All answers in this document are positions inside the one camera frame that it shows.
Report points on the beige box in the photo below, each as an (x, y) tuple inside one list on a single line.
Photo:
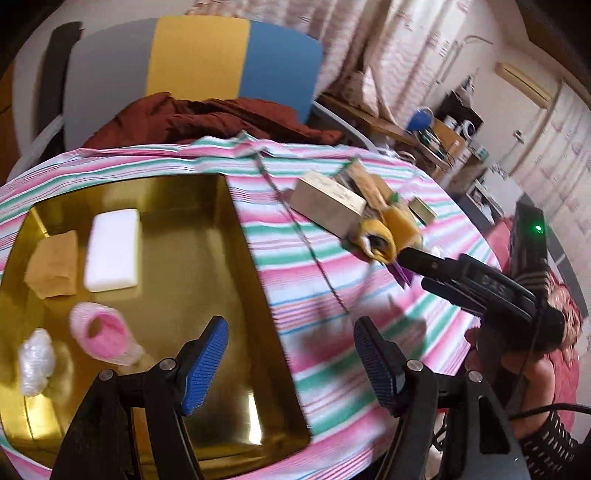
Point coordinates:
[(323, 203)]

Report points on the cardboard box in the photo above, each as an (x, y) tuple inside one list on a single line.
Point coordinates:
[(355, 83)]

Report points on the person's right hand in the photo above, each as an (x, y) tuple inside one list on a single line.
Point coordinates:
[(531, 392)]

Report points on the striped tablecloth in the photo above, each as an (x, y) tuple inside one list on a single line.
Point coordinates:
[(323, 350)]

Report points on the black cabinet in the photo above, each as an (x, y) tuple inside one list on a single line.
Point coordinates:
[(455, 104)]

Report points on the yellow sponge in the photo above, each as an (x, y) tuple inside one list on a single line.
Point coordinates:
[(404, 226)]

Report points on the person's right forearm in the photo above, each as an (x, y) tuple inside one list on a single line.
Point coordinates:
[(554, 447)]

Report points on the air conditioner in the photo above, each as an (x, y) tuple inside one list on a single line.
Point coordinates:
[(521, 81)]

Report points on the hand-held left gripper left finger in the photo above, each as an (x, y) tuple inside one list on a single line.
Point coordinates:
[(205, 369)]

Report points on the white storage shelf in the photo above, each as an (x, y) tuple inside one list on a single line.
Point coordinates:
[(482, 198)]

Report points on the tan sponge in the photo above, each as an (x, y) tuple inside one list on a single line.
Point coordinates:
[(53, 263)]

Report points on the purple packet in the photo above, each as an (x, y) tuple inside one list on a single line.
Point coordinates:
[(400, 274)]

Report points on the white sponge block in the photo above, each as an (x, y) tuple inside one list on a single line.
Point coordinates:
[(113, 249)]

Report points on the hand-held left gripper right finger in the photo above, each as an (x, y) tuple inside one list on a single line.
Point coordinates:
[(376, 364)]

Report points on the small green box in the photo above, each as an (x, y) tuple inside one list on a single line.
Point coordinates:
[(422, 210)]

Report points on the white fan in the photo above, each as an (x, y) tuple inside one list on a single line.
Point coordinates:
[(468, 128)]

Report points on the blue jug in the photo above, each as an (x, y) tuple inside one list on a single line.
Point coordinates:
[(419, 119)]

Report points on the grey yellow blue chair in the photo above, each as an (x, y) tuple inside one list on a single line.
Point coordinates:
[(198, 55)]

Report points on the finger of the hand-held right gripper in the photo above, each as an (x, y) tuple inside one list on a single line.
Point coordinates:
[(452, 288), (429, 263)]

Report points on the tan striped packet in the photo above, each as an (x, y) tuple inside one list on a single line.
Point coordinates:
[(364, 180)]

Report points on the wooden cabinet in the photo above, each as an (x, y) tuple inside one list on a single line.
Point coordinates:
[(448, 138)]

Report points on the pink bedding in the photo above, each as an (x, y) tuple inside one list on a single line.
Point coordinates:
[(503, 230)]

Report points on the pink knitted sock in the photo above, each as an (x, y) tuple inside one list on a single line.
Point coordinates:
[(104, 332)]

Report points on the white clothes iron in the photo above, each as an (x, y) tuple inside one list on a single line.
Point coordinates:
[(469, 85)]

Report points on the maroon jacket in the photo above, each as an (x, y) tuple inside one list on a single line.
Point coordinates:
[(184, 120)]

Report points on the wooden side table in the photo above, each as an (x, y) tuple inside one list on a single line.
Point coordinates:
[(369, 120)]

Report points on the pink patterned curtain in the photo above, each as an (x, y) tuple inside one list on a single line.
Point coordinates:
[(568, 152), (369, 37)]

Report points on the gold metal tray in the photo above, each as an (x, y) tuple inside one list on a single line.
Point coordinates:
[(184, 258)]

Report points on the clear plastic wrap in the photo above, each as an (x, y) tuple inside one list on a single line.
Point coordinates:
[(36, 362)]

